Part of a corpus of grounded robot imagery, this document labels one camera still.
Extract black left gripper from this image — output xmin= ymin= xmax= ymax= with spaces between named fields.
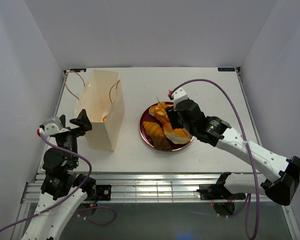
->
xmin=59 ymin=108 xmax=92 ymax=167

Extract metal serving tongs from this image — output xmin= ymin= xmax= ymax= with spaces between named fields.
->
xmin=157 ymin=99 xmax=193 ymax=138

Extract long braided orange bread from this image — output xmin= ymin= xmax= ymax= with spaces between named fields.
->
xmin=148 ymin=105 xmax=170 ymax=125

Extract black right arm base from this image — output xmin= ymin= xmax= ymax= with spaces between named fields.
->
xmin=196 ymin=183 xmax=233 ymax=200

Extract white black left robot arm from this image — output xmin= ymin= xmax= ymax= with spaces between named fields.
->
xmin=22 ymin=109 xmax=96 ymax=240

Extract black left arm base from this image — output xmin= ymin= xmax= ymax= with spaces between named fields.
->
xmin=87 ymin=184 xmax=112 ymax=201

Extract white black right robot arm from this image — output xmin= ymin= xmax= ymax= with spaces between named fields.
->
xmin=165 ymin=99 xmax=300 ymax=206

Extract white paper bag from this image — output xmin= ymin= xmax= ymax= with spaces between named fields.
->
xmin=63 ymin=69 xmax=125 ymax=152

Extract large round orange bun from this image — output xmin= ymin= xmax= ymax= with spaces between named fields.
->
xmin=162 ymin=122 xmax=192 ymax=145

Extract striped golden croissant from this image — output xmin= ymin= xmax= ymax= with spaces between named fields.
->
xmin=142 ymin=121 xmax=165 ymax=138

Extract dark brown croissant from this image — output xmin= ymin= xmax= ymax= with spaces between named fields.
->
xmin=151 ymin=135 xmax=173 ymax=151

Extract dark red round plate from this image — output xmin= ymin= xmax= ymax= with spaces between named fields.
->
xmin=139 ymin=101 xmax=194 ymax=152

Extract blue label sticker left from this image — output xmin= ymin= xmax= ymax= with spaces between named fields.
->
xmin=70 ymin=68 xmax=87 ymax=73

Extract blue label sticker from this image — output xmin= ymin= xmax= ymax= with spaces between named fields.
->
xmin=70 ymin=68 xmax=87 ymax=73
xmin=217 ymin=67 xmax=236 ymax=72

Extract blue label sticker right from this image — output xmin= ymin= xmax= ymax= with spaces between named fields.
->
xmin=217 ymin=67 xmax=236 ymax=72

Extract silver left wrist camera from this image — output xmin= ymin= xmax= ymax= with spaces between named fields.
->
xmin=37 ymin=116 xmax=66 ymax=137

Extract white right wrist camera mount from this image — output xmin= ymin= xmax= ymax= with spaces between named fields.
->
xmin=168 ymin=87 xmax=188 ymax=112

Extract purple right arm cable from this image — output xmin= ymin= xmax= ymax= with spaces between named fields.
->
xmin=171 ymin=78 xmax=261 ymax=240

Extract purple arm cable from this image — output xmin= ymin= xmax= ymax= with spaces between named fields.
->
xmin=0 ymin=128 xmax=117 ymax=240
xmin=171 ymin=78 xmax=261 ymax=240

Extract aluminium front frame rail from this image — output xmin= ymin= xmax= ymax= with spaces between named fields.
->
xmin=21 ymin=173 xmax=256 ymax=204

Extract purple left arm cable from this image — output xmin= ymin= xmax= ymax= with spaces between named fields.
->
xmin=0 ymin=128 xmax=117 ymax=240

